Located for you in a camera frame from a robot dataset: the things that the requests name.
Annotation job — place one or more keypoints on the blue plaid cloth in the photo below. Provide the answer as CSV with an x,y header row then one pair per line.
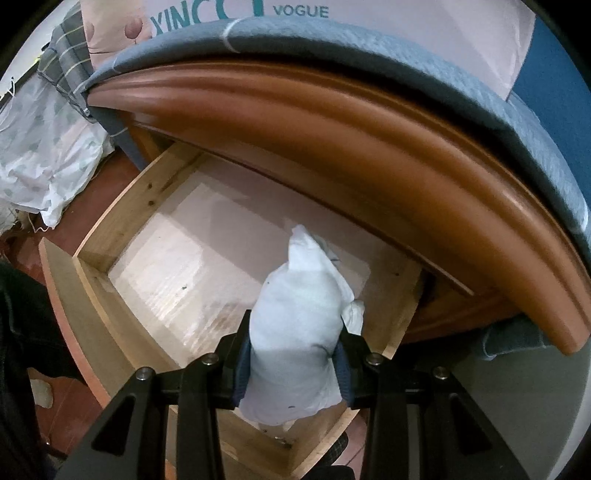
x,y
415,60

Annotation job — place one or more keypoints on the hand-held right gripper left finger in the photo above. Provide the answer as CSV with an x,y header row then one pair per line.
x,y
241,378

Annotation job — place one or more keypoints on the wooden nightstand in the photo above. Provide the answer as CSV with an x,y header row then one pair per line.
x,y
346,138

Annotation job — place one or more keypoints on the wooden drawer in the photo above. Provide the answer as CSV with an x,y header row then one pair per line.
x,y
184,258

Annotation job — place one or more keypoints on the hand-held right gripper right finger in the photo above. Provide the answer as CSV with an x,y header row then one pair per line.
x,y
345,378

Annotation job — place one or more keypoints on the white shoe box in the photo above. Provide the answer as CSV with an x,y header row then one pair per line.
x,y
415,27

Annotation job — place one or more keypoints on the person's right leg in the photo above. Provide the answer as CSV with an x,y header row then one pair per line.
x,y
323,474

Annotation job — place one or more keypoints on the blue foam wall mat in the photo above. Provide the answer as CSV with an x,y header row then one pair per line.
x,y
554,92

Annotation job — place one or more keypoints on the white paper scrap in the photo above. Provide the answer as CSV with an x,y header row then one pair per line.
x,y
41,392

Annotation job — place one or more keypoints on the white dotted plastic bag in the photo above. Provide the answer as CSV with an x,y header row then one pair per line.
x,y
41,152

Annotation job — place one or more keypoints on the pink floral pillow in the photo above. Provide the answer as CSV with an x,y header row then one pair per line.
x,y
115,32

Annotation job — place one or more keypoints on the plaid slipper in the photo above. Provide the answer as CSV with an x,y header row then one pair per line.
x,y
334,450

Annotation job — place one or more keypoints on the grey cushion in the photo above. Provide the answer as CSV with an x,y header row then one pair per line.
x,y
508,406

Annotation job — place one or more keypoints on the white sock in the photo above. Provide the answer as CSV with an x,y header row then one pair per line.
x,y
295,346

